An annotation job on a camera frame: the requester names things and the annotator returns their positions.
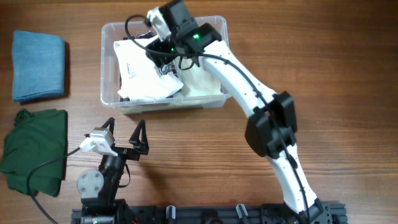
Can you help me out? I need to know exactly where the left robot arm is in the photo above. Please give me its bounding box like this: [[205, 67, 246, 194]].
[[71, 117, 149, 224]]

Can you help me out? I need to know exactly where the cream folded cloth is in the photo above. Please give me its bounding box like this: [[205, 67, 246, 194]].
[[173, 57, 223, 98]]

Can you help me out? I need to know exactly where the clear plastic storage bin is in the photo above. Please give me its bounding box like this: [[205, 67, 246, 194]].
[[100, 22, 231, 114]]

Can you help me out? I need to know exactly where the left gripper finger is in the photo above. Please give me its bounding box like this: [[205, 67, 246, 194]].
[[129, 119, 149, 155], [101, 117, 115, 134]]

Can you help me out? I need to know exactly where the white t-shirt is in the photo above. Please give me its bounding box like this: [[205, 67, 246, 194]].
[[113, 34, 185, 102]]

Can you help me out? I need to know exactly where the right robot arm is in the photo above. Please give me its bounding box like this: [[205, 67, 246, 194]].
[[146, 1, 323, 223]]

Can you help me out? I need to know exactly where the green folded garment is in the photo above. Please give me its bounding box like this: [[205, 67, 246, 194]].
[[1, 109, 68, 197]]

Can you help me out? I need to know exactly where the blue folded towel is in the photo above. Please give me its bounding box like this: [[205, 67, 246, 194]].
[[12, 30, 65, 103]]

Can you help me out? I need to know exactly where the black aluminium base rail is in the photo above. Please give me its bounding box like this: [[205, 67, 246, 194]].
[[70, 202, 348, 224]]

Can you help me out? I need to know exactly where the plaid flannel shirt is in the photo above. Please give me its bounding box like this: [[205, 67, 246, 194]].
[[118, 29, 180, 103]]

